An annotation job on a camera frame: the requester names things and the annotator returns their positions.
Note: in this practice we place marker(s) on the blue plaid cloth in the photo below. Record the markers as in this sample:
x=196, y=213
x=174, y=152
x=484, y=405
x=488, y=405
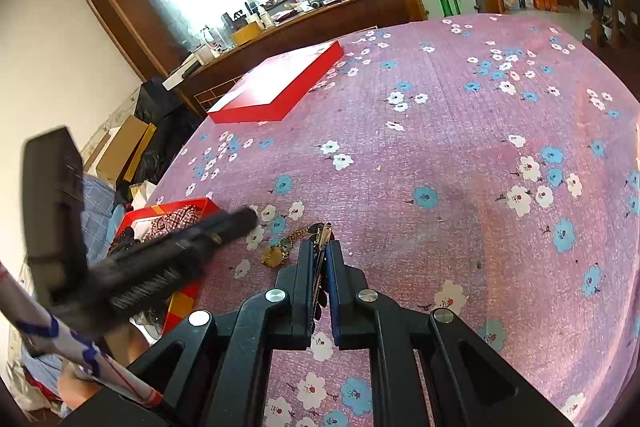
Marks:
x=100, y=212

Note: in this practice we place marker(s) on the wooden stair railing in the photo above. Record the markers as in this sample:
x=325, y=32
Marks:
x=615, y=12

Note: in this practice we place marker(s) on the red plaid scrunchie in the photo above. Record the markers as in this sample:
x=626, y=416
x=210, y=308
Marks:
x=172, y=222

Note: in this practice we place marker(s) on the white striped tube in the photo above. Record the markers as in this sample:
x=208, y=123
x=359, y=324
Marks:
x=75, y=342

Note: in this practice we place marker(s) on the white flat box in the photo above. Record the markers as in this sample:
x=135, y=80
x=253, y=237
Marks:
x=180, y=74

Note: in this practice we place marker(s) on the yellow box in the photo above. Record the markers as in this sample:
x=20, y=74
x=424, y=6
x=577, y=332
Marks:
x=247, y=34

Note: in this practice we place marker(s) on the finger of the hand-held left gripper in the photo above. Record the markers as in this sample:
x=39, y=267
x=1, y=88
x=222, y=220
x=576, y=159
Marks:
x=230, y=223

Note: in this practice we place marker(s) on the wooden sideboard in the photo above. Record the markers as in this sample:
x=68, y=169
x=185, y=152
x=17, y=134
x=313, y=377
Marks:
x=300, y=22

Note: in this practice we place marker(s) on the cardboard boxes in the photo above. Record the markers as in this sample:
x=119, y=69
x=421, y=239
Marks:
x=122, y=149

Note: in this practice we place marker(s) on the black bag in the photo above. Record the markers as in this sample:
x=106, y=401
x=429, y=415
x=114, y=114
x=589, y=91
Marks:
x=160, y=132

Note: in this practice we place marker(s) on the red gift box lid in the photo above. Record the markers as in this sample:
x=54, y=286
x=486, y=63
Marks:
x=280, y=82

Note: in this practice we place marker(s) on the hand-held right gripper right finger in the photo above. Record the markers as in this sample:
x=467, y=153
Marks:
x=334, y=277

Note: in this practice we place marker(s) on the red gift box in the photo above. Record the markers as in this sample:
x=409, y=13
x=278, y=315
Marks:
x=185, y=302

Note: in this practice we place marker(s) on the pink floral tablecloth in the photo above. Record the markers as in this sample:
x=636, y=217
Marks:
x=450, y=187

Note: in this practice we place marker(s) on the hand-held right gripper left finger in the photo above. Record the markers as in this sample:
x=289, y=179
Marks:
x=306, y=277

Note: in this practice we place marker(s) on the black hair clip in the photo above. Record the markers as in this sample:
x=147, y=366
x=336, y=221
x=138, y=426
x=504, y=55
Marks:
x=320, y=239

